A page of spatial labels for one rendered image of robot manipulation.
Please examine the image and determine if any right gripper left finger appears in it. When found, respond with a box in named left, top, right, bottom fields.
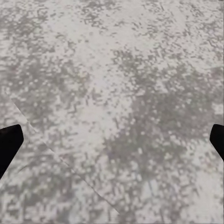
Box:
left=0, top=124, right=24, bottom=180

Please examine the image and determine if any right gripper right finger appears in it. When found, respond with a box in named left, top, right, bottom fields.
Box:
left=210, top=124, right=224, bottom=160

